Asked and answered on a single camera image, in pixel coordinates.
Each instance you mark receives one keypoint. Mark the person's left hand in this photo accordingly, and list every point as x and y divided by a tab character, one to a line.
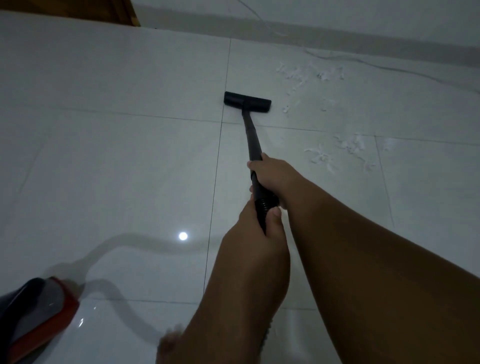
255	262

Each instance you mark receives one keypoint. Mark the person's right hand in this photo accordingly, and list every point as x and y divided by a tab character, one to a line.
279	180

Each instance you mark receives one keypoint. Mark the white paper scraps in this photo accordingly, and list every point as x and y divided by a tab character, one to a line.
318	155

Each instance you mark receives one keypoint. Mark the black vacuum wand with nozzle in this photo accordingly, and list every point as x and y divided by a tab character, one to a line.
249	138

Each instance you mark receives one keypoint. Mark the red vacuum cleaner body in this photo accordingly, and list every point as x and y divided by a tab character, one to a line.
48	330

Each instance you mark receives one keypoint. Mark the person's right forearm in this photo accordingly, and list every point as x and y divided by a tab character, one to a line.
375	281

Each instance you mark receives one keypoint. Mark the person's left foot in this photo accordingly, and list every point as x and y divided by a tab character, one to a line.
168	345

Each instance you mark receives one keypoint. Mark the brown wooden door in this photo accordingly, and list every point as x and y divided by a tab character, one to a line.
75	7

